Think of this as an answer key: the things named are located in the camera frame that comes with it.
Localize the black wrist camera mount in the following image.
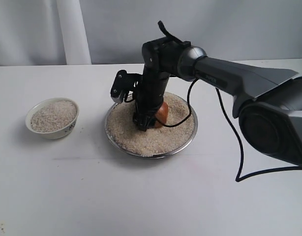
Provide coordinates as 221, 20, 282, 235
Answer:
157, 20, 191, 48

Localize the small white ceramic bowl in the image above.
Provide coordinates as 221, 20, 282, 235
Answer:
25, 97, 79, 140

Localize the white backdrop curtain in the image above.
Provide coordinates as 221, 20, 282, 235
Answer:
0, 0, 92, 66

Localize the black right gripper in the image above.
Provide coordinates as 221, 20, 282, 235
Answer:
110, 38, 207, 131

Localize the round metal rice tray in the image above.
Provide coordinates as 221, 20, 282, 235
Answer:
104, 102, 198, 159

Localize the black camera cable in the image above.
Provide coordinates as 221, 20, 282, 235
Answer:
123, 21, 302, 182

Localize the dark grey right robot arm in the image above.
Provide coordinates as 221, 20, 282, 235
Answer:
110, 36, 302, 169

